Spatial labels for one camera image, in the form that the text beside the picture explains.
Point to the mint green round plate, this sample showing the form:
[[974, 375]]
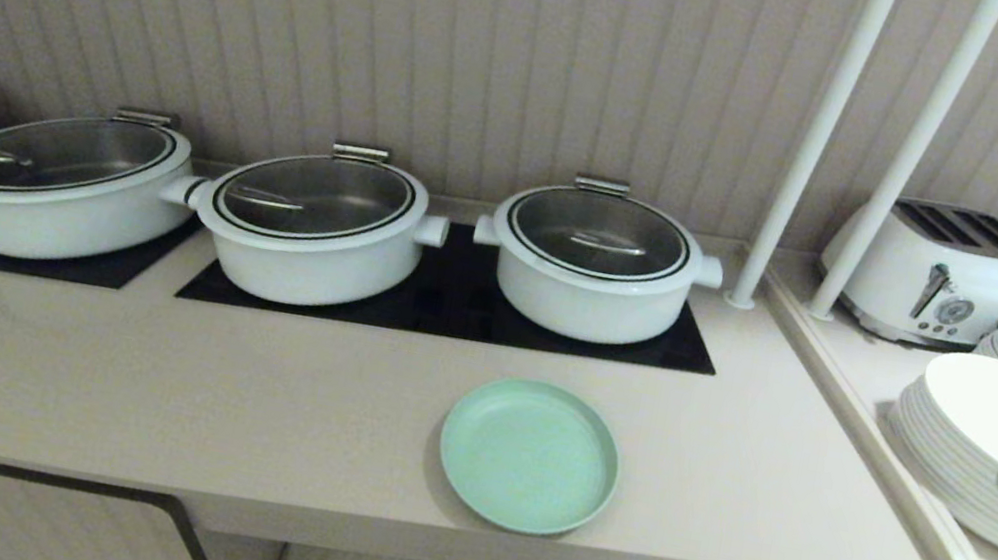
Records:
[[528, 457]]

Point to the white vertical pole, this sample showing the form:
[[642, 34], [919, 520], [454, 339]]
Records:
[[811, 140], [905, 155]]

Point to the white four-slot toaster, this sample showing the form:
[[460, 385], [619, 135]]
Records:
[[935, 277]]

